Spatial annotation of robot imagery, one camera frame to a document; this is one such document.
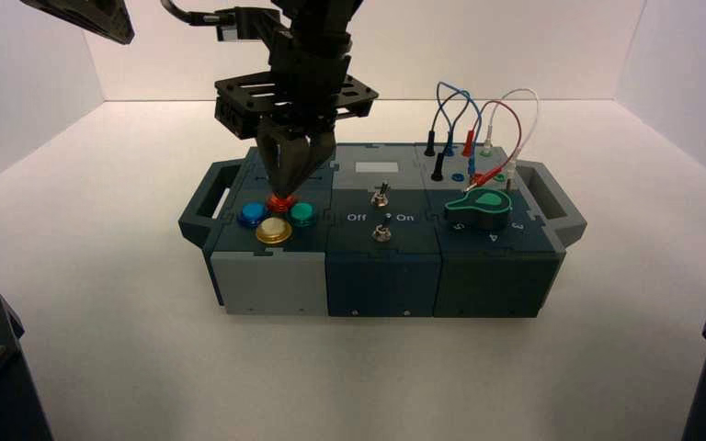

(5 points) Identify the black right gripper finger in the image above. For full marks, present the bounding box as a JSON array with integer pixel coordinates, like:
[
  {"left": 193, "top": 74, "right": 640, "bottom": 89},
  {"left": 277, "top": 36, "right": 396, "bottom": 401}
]
[
  {"left": 256, "top": 120, "right": 299, "bottom": 199},
  {"left": 291, "top": 129, "right": 337, "bottom": 198}
]

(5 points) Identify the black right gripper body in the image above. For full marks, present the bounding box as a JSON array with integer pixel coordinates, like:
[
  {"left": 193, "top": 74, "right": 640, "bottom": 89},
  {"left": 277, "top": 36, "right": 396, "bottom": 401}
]
[{"left": 258, "top": 27, "right": 356, "bottom": 146}]

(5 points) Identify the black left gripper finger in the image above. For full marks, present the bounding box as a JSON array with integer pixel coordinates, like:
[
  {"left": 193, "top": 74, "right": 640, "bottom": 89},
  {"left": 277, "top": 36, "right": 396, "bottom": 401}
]
[
  {"left": 20, "top": 0, "right": 133, "bottom": 46},
  {"left": 54, "top": 0, "right": 135, "bottom": 41}
]

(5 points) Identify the red push button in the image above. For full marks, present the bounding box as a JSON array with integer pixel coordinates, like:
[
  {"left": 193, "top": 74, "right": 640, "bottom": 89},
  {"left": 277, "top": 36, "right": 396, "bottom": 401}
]
[{"left": 266, "top": 193, "right": 299, "bottom": 215}]

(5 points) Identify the green push button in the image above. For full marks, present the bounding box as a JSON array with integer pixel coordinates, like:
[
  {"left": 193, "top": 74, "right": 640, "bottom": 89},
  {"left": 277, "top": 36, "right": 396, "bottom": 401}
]
[{"left": 286, "top": 201, "right": 318, "bottom": 228}]

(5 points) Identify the blue push button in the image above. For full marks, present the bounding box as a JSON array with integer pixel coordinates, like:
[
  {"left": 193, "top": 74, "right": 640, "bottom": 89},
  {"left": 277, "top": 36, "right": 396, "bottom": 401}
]
[{"left": 236, "top": 201, "right": 268, "bottom": 229}]

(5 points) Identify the yellow push button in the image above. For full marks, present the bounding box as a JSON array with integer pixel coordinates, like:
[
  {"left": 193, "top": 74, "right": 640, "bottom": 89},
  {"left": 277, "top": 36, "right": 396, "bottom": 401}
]
[{"left": 255, "top": 217, "right": 294, "bottom": 245}]

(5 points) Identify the white blank label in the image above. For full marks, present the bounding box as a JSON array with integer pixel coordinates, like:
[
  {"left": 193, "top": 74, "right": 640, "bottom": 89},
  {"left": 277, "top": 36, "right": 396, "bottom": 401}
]
[{"left": 354, "top": 160, "right": 401, "bottom": 175}]

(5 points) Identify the modular blue grey task box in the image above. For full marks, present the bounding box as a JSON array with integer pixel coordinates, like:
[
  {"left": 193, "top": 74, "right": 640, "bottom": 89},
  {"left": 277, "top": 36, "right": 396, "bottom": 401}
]
[{"left": 178, "top": 141, "right": 587, "bottom": 320}]

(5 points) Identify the green black rotary knob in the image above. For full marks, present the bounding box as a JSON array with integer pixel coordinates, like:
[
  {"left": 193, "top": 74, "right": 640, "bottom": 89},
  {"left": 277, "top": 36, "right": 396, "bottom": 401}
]
[{"left": 442, "top": 187, "right": 513, "bottom": 232}]

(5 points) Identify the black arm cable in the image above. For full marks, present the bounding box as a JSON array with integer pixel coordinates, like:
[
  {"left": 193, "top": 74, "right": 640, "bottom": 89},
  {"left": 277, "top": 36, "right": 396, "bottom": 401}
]
[{"left": 161, "top": 0, "right": 217, "bottom": 27}]

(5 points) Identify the black wrist camera mount plate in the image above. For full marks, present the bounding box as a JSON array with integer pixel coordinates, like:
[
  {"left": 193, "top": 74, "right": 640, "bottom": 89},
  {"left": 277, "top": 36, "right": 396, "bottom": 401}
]
[{"left": 213, "top": 68, "right": 381, "bottom": 142}]

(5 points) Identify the blue cable with black plugs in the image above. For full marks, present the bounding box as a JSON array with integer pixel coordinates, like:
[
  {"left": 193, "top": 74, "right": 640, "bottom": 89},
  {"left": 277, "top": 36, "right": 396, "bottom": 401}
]
[{"left": 424, "top": 81, "right": 484, "bottom": 183}]

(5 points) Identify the red jumper cable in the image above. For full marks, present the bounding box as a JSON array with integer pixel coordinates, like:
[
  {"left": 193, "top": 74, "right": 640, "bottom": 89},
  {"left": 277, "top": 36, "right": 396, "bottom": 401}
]
[{"left": 461, "top": 99, "right": 523, "bottom": 194}]

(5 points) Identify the white jumper cable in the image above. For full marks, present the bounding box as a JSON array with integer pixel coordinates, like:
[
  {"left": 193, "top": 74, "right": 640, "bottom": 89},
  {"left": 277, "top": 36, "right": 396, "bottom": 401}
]
[{"left": 482, "top": 87, "right": 541, "bottom": 184}]

